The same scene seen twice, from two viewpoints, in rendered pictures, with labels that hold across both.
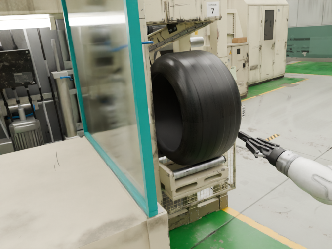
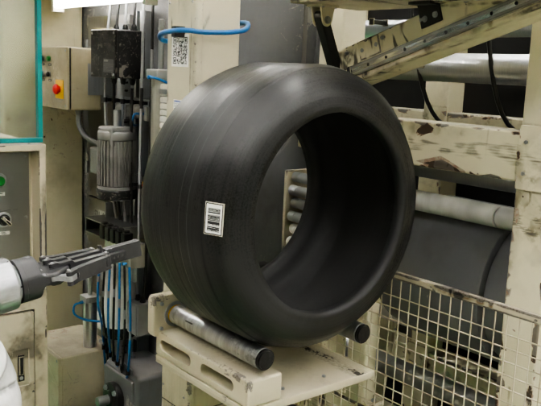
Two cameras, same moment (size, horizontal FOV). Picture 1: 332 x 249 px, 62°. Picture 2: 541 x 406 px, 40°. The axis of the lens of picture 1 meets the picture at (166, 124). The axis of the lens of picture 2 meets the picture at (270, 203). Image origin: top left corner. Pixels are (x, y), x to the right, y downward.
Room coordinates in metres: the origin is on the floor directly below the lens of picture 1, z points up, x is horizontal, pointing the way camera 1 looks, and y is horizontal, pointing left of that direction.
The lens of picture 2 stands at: (1.08, -1.70, 1.48)
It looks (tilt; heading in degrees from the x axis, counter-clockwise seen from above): 10 degrees down; 77
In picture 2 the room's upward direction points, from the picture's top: 2 degrees clockwise
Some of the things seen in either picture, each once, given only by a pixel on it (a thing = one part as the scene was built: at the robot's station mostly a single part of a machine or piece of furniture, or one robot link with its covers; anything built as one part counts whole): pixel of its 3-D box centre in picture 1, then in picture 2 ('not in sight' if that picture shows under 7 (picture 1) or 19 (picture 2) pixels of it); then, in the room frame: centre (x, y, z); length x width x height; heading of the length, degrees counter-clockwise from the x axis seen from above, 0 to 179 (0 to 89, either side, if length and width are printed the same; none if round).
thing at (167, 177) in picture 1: (155, 166); (220, 302); (1.36, 0.08, 0.90); 0.40 x 0.03 x 0.10; 27
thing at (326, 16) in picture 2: not in sight; (322, 15); (1.61, 0.16, 1.61); 0.06 x 0.06 x 0.05; 27
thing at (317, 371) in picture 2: (184, 174); (263, 365); (1.44, -0.08, 0.80); 0.37 x 0.36 x 0.02; 27
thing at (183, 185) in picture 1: (197, 178); (214, 362); (1.32, -0.15, 0.84); 0.36 x 0.09 x 0.06; 117
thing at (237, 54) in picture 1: (227, 72); not in sight; (6.28, -1.46, 0.62); 0.91 x 0.58 x 1.25; 128
